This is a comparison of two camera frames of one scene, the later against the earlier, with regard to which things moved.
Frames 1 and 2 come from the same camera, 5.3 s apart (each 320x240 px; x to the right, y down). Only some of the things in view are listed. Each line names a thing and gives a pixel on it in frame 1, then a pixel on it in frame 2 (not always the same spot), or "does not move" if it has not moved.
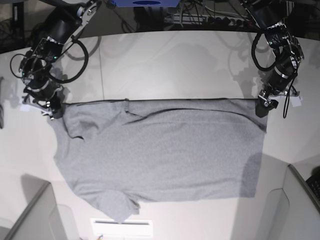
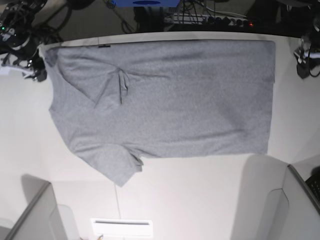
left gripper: (47, 93) -> (27, 54)
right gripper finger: (261, 110) -> (303, 70)
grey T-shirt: (115, 154) -> (118, 102)
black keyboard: (314, 183) does not move
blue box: (146, 3) does not move
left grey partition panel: (41, 220) does not move
